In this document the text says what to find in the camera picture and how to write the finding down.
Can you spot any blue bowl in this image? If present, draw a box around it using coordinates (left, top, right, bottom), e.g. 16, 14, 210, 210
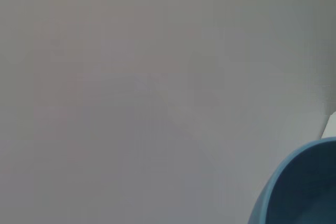
248, 136, 336, 224

